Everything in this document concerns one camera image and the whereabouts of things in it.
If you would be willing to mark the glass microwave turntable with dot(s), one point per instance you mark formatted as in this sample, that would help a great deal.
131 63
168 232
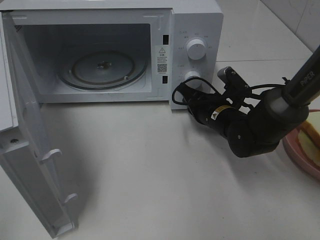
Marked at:
102 70

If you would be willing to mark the white microwave oven body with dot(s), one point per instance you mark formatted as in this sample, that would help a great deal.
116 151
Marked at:
54 31

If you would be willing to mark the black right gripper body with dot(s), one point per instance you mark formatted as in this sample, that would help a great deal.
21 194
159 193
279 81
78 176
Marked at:
200 104

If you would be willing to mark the white round knob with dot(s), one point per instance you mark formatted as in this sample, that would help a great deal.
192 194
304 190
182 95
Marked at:
193 83
196 48

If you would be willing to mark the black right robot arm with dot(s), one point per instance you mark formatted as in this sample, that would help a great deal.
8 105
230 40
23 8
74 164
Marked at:
253 119

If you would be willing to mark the upper white round knob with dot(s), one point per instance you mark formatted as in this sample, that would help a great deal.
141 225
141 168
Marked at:
196 48

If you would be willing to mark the toast bread sandwich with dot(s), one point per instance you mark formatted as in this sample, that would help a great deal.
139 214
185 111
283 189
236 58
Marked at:
309 137

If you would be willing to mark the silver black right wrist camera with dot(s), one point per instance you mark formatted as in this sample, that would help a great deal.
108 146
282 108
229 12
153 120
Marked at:
233 82

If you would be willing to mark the lower white round knob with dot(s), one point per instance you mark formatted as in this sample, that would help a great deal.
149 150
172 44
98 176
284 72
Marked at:
193 83

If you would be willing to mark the white warning label sticker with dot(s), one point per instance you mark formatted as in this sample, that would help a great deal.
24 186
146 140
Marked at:
162 57

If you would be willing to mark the pink round plate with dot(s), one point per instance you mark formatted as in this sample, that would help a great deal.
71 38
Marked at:
296 154

